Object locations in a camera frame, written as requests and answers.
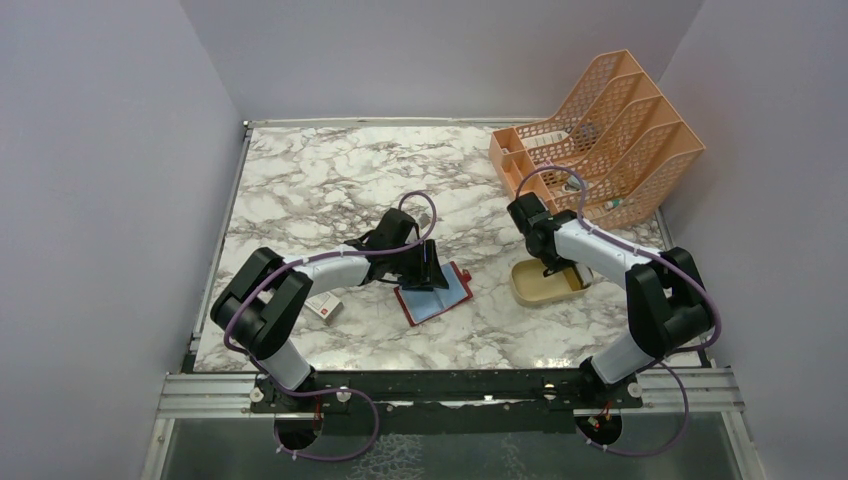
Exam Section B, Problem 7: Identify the red leather card holder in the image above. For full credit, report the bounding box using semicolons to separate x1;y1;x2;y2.
394;262;473;327

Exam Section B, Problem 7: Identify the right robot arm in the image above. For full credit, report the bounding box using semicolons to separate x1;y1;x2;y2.
507;193;720;407

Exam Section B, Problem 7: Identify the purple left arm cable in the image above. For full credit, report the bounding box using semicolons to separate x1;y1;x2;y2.
222;190;439;463

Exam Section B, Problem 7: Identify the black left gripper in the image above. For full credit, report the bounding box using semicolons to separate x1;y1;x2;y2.
388;239;449;292

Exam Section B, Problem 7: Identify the aluminium frame rail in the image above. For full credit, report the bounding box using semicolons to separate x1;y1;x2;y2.
156;368;746;420

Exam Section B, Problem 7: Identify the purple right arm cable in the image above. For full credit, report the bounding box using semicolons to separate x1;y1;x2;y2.
515;165;723;458

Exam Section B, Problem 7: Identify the peach plastic file organizer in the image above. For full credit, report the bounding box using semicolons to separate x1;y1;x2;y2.
489;50;705;230

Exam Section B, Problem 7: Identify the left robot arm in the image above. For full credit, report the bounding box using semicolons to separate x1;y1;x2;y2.
209;208;449;411

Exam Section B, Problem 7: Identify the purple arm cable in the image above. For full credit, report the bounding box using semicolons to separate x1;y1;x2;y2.
515;165;723;458
222;190;439;463

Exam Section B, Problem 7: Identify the small white card box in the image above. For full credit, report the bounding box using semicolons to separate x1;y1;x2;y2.
305;292;344;324

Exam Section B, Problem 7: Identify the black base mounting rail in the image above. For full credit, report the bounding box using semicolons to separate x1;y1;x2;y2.
248;368;643;418

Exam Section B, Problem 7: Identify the white box in organizer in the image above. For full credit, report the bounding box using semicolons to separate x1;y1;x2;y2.
522;130;571;149

